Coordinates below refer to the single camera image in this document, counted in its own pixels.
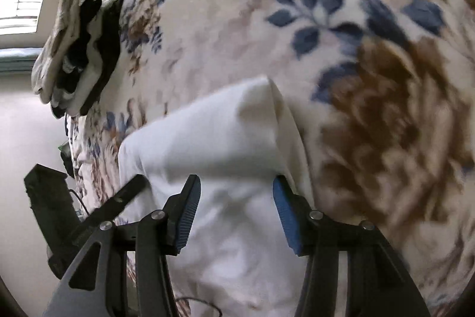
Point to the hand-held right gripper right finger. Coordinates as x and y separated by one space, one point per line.
287 216

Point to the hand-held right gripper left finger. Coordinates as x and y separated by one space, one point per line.
187 213

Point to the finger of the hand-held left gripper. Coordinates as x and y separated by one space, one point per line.
122 196

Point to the floral blanket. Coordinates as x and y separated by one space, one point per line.
334 60

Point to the white t-shirt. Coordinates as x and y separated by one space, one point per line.
222 138

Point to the black striped folded garment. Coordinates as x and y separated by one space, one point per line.
79 53

